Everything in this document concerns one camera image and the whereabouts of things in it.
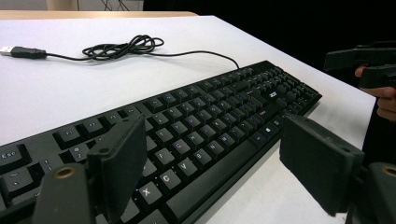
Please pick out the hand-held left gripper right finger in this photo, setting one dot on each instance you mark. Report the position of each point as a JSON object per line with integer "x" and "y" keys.
{"x": 314, "y": 161}

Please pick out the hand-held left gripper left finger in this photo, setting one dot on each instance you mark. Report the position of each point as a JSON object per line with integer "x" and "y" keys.
{"x": 121, "y": 161}

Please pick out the black computer keyboard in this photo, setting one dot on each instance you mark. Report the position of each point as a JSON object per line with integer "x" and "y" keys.
{"x": 199, "y": 124}

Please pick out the light wooden table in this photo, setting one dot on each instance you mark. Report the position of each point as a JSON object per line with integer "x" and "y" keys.
{"x": 93, "y": 15}

